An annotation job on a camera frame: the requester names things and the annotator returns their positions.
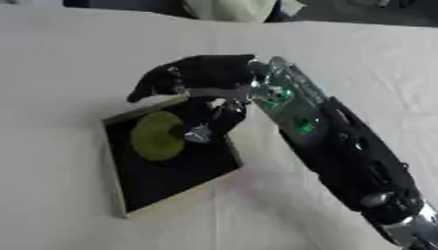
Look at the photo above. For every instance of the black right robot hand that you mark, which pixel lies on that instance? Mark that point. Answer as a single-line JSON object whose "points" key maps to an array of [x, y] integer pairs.
{"points": [[205, 73]]}

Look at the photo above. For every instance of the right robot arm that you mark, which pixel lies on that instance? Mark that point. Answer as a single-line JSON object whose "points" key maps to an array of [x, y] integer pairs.
{"points": [[342, 143]]}

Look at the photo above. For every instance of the tan box with black inside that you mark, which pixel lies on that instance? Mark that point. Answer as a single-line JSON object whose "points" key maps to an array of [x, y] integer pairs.
{"points": [[165, 169]]}

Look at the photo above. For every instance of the person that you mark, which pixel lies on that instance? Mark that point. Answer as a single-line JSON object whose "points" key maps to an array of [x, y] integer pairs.
{"points": [[234, 9]]}

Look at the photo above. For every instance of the olive green round object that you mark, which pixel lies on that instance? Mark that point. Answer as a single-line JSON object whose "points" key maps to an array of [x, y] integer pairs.
{"points": [[155, 136]]}

